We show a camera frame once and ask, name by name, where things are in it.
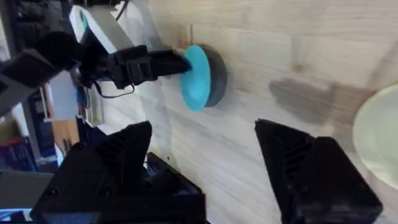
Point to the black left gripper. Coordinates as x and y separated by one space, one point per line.
130 67

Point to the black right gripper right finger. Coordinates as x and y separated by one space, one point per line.
323 183

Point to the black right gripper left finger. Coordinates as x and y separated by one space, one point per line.
105 168

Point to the blue plate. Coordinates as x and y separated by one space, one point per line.
196 79

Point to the pale green plate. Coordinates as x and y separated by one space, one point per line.
377 137

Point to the brown cardboard box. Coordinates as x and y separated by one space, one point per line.
66 135

